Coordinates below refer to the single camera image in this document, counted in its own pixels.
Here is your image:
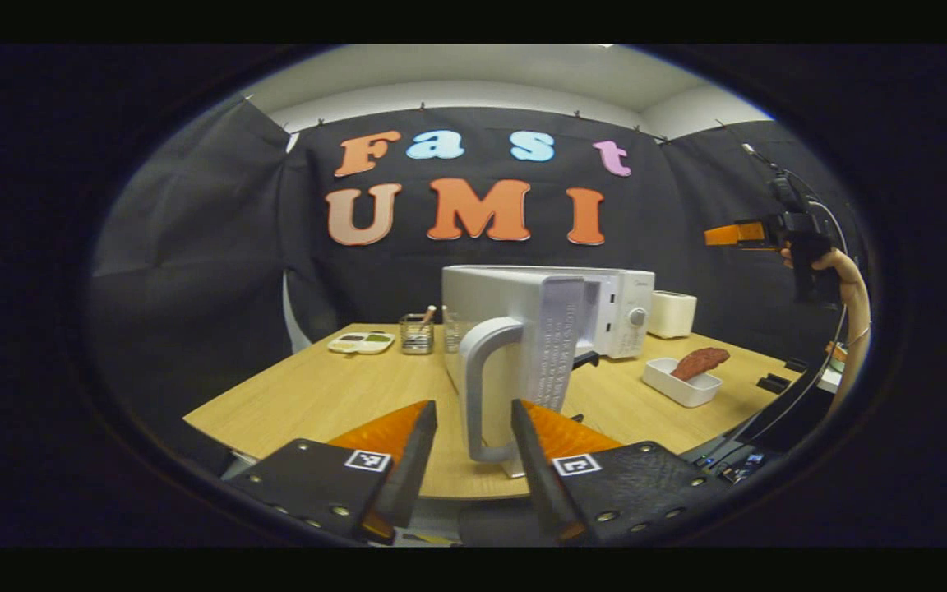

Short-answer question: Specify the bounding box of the small black electronic device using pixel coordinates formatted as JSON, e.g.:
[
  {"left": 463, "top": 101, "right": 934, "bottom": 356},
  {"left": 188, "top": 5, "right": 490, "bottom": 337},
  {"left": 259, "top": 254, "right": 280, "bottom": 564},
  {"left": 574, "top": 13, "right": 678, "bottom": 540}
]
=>
[{"left": 694, "top": 448, "right": 770, "bottom": 483}]

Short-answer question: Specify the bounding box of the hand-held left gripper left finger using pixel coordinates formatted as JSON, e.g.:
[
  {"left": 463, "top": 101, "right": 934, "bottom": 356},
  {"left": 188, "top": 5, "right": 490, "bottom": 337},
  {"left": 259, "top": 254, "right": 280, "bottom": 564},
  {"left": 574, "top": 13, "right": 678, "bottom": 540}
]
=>
[{"left": 223, "top": 400, "right": 439, "bottom": 545}]

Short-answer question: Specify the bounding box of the white microwave oven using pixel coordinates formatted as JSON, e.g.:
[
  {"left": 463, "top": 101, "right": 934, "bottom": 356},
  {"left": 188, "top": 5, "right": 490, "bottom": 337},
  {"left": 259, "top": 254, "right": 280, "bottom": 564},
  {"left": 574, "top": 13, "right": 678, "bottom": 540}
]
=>
[{"left": 441, "top": 265, "right": 657, "bottom": 478}]

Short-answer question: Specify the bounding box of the black cable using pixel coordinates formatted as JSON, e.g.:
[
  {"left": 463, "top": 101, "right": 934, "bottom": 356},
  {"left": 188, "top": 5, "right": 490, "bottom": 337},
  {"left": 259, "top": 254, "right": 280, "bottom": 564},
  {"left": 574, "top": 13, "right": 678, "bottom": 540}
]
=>
[{"left": 712, "top": 197, "right": 852, "bottom": 461}]

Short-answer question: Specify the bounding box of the brown cooked meat piece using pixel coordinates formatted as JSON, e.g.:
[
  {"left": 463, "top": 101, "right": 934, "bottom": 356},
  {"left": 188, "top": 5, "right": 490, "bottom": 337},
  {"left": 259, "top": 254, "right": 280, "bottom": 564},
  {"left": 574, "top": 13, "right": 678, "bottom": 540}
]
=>
[{"left": 671, "top": 347, "right": 731, "bottom": 382}]

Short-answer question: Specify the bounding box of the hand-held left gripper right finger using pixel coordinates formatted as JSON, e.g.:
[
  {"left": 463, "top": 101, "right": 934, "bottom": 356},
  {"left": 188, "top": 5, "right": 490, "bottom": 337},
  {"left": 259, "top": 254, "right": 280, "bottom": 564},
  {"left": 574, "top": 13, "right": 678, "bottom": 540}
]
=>
[{"left": 510, "top": 399, "right": 741, "bottom": 545}]

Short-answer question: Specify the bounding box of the white rectangular dish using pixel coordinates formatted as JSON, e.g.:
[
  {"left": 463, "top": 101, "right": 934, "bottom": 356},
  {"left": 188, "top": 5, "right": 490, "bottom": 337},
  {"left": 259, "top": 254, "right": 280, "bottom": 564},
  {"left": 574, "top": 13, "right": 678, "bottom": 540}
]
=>
[{"left": 642, "top": 358, "right": 723, "bottom": 408}]

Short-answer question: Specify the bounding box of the white sauce palette dish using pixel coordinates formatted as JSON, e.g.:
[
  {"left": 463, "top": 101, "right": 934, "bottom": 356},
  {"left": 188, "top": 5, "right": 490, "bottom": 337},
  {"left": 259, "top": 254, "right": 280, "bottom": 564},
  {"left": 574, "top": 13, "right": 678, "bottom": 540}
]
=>
[{"left": 327, "top": 331, "right": 396, "bottom": 355}]

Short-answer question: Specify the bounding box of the glass holder with utensils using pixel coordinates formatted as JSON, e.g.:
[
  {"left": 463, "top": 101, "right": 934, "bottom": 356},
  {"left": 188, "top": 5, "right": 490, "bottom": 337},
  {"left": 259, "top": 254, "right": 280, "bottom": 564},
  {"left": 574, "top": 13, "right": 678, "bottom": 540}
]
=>
[{"left": 400, "top": 306, "right": 438, "bottom": 355}]

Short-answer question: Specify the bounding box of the white toaster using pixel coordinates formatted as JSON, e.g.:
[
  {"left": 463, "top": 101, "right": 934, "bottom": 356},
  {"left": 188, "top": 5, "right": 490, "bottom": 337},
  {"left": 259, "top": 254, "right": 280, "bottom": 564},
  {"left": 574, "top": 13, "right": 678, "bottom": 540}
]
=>
[{"left": 648, "top": 290, "right": 698, "bottom": 340}]

